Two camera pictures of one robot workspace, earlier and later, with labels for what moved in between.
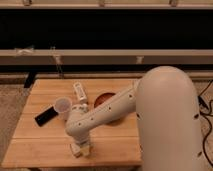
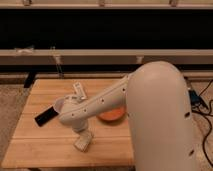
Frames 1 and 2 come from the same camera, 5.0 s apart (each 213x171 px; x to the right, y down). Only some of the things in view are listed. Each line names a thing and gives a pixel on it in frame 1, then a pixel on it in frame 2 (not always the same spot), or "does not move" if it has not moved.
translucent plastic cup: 63,106 does not move
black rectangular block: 46,116 does not move
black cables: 204,110 does not move
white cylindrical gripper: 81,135 to 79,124
